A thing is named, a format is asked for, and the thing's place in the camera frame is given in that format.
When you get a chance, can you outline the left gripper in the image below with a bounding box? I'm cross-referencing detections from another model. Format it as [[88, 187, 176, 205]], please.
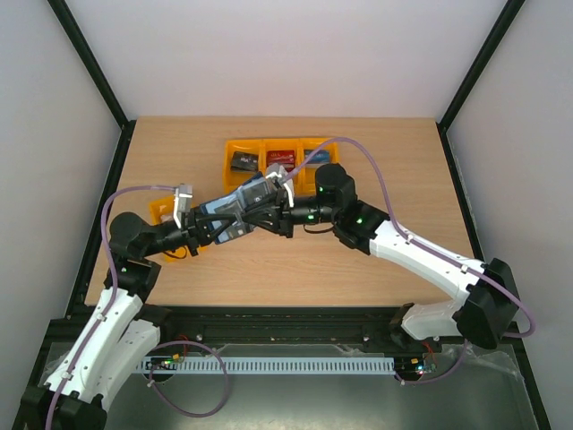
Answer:
[[142, 207, 236, 258]]

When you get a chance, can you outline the blue leather card holder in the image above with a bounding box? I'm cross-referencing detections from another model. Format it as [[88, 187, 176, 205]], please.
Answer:
[[200, 172, 271, 245]]

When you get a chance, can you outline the black VIP card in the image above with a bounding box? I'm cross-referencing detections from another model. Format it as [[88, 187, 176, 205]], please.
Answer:
[[214, 197, 255, 245]]

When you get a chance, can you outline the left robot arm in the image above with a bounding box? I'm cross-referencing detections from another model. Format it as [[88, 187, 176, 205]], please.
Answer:
[[21, 208, 220, 429]]

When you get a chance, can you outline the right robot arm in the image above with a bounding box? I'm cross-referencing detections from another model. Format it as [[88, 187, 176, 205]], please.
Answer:
[[237, 164, 518, 351]]

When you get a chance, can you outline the red card stack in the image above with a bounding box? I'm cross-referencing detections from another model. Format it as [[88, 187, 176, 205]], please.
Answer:
[[266, 150, 295, 171]]

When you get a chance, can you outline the black card stack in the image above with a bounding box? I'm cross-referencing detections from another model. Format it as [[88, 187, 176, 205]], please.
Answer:
[[230, 151, 259, 173]]

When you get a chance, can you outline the blue card stack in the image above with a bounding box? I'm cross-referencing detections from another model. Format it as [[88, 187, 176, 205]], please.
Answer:
[[304, 150, 331, 165]]

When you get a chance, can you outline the small yellow bin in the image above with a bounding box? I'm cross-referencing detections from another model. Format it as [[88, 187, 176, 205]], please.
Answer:
[[149, 196, 198, 262]]

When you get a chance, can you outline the yellow three-compartment bin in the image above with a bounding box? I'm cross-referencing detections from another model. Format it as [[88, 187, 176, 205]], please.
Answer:
[[223, 137, 340, 195]]

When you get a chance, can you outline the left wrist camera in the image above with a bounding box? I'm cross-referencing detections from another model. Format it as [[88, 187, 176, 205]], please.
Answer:
[[173, 184, 193, 229]]

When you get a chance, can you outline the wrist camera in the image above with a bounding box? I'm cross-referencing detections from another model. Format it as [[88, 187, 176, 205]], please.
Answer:
[[265, 163, 295, 208], [173, 184, 193, 229]]

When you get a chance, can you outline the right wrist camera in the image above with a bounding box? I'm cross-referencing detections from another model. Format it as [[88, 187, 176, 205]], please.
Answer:
[[265, 163, 295, 208]]

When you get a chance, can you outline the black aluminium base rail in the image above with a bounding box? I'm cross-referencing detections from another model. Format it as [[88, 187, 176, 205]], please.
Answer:
[[44, 305, 525, 355]]

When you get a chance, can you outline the white slotted cable duct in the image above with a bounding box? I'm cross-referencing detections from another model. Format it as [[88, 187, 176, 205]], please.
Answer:
[[157, 357, 395, 375]]

